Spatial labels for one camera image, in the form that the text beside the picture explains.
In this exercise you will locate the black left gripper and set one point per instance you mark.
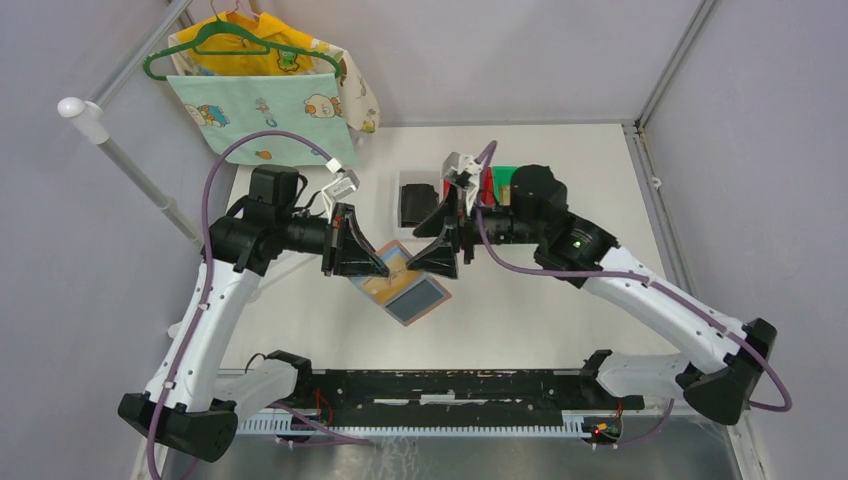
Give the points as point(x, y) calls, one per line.
point(333, 247)

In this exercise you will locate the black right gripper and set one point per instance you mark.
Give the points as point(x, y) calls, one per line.
point(438, 259)

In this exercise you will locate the gold credit card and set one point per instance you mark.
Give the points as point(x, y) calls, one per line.
point(382, 289)

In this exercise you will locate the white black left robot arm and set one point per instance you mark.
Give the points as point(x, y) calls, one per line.
point(184, 406)

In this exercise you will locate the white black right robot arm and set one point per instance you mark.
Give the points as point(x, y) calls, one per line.
point(718, 360)

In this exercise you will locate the white plastic bin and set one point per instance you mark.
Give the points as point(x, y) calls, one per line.
point(408, 176)

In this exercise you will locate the green plastic bin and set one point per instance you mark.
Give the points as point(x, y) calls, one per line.
point(501, 177)

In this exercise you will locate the mint cartoon print cloth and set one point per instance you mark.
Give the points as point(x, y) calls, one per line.
point(228, 108)

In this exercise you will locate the yellow child shirt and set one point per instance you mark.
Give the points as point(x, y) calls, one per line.
point(232, 55)

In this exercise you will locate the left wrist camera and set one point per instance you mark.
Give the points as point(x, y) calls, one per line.
point(344, 184)

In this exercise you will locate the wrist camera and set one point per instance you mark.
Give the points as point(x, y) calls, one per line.
point(465, 173)
point(344, 184)

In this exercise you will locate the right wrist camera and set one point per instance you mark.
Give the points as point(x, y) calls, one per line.
point(465, 173)

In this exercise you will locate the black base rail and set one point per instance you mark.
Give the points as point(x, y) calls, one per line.
point(458, 398)

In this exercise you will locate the white cable duct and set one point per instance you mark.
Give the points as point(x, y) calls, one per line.
point(278, 423)

